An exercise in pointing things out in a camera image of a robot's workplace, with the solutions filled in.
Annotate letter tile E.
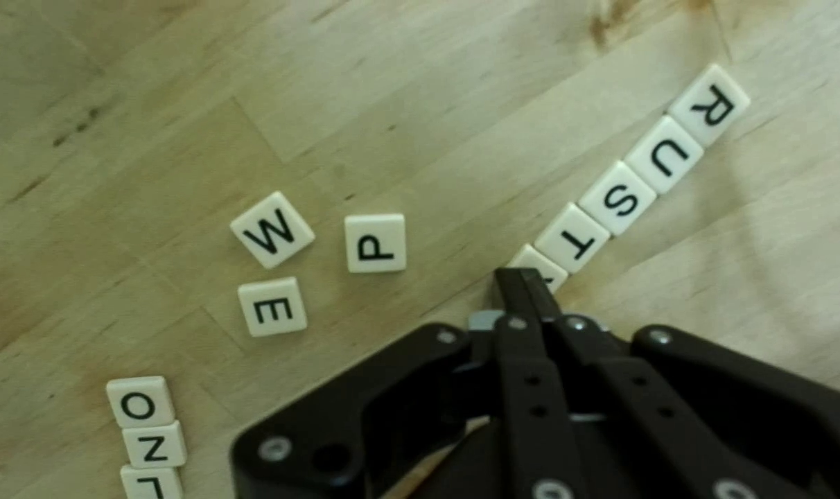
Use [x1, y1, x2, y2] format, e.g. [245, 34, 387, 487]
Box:
[238, 278, 308, 337]

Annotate letter tile T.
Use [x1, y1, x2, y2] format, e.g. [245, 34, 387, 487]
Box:
[536, 206, 609, 274]

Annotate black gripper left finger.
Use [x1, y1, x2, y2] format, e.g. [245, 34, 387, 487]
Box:
[229, 323, 493, 499]

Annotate letter tile O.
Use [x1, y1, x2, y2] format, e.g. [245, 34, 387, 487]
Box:
[106, 378, 175, 430]

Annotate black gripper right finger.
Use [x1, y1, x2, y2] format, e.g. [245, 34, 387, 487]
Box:
[496, 269, 840, 499]

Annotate letter tile W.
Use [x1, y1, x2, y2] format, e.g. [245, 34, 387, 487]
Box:
[229, 192, 317, 269]

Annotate letter tile N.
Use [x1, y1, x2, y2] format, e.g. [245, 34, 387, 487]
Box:
[121, 422, 188, 469]

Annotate letter tile S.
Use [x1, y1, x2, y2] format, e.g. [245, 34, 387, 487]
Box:
[580, 160, 656, 235]

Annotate letter tile P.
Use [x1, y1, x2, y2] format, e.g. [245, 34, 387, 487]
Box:
[344, 213, 408, 274]

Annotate letter tile Y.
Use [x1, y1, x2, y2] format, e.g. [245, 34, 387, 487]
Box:
[509, 244, 569, 290]

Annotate letter tile U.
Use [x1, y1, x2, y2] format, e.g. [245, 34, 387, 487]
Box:
[627, 116, 705, 193]

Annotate letter tile L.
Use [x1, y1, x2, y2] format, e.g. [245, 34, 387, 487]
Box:
[118, 466, 184, 499]

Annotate letter tile R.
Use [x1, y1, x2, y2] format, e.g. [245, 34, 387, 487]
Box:
[667, 64, 752, 147]

